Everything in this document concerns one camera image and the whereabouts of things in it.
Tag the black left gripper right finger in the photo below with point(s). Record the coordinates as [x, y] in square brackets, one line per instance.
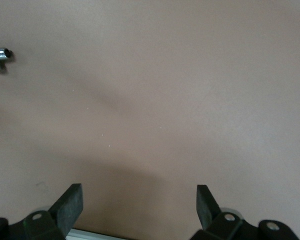
[205, 207]

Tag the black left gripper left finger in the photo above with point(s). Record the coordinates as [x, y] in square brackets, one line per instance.
[67, 207]

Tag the brown table mat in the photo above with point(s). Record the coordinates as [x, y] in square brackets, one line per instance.
[165, 75]

